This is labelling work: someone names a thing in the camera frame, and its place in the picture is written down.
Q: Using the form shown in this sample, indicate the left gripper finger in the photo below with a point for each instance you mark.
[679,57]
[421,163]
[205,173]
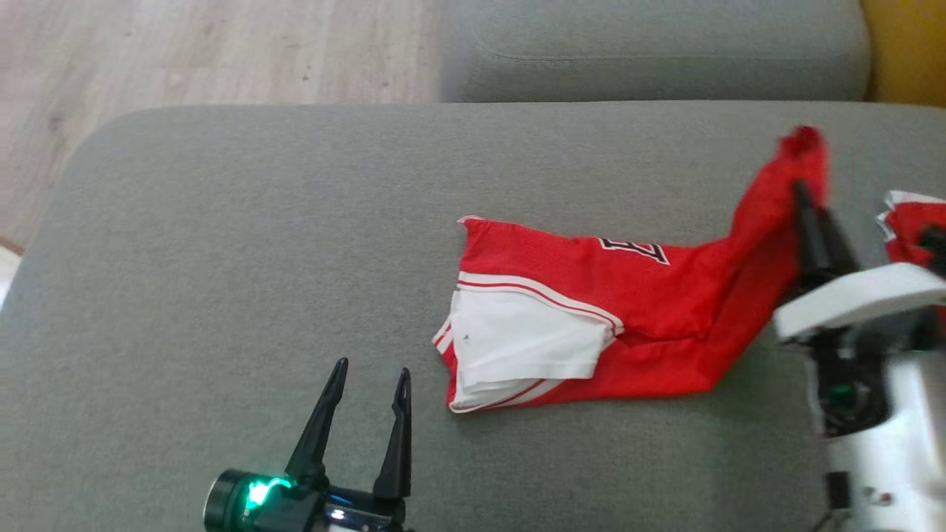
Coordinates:
[395,451]
[318,436]

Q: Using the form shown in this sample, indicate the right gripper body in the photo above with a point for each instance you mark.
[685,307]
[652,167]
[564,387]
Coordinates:
[857,299]

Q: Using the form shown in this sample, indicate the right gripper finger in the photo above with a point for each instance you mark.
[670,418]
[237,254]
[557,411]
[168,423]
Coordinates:
[811,251]
[836,255]

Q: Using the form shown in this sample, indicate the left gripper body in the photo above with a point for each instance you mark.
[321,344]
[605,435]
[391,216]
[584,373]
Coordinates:
[295,510]

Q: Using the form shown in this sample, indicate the red white basketball shorts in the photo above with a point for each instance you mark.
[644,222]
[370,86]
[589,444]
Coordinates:
[905,236]
[665,310]

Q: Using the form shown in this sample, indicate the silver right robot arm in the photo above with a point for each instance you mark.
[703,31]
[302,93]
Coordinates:
[909,443]

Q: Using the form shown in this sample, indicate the large grey sofa seat cushion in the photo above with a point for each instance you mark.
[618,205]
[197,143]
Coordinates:
[222,258]

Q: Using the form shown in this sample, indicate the small grey sofa cushion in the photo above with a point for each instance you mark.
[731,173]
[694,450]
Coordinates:
[665,37]

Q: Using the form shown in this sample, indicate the white mat with brown edge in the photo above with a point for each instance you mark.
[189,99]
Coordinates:
[4,273]

